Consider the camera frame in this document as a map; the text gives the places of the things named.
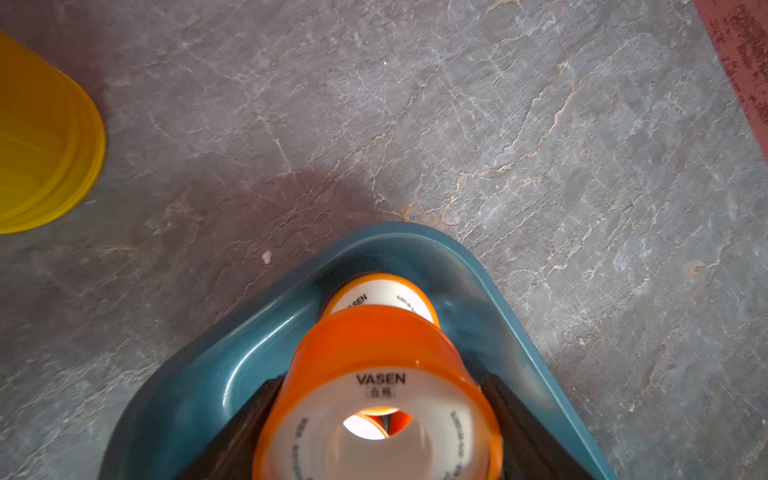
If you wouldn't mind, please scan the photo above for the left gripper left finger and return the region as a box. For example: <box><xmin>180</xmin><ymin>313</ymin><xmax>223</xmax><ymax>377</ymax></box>
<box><xmin>175</xmin><ymin>375</ymin><xmax>285</xmax><ymax>480</ymax></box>

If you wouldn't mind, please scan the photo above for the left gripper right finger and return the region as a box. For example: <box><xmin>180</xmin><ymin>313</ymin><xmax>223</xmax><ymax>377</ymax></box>
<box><xmin>481</xmin><ymin>374</ymin><xmax>593</xmax><ymax>479</ymax></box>

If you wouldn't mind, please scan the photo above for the orange tape roll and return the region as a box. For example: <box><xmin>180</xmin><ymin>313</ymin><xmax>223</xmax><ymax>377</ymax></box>
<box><xmin>253</xmin><ymin>305</ymin><xmax>503</xmax><ymax>479</ymax></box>
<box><xmin>320</xmin><ymin>273</ymin><xmax>441</xmax><ymax>329</ymax></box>

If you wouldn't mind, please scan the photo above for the orange tape roll top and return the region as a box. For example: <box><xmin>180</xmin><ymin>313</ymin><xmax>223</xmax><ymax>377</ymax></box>
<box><xmin>320</xmin><ymin>273</ymin><xmax>441</xmax><ymax>329</ymax></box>

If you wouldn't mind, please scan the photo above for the yellow pen cup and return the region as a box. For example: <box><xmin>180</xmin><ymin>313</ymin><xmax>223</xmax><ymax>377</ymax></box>
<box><xmin>1</xmin><ymin>33</ymin><xmax>106</xmax><ymax>234</ymax></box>

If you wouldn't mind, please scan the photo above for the teal storage box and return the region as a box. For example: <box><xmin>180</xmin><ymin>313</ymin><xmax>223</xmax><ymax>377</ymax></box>
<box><xmin>99</xmin><ymin>222</ymin><xmax>614</xmax><ymax>479</ymax></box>

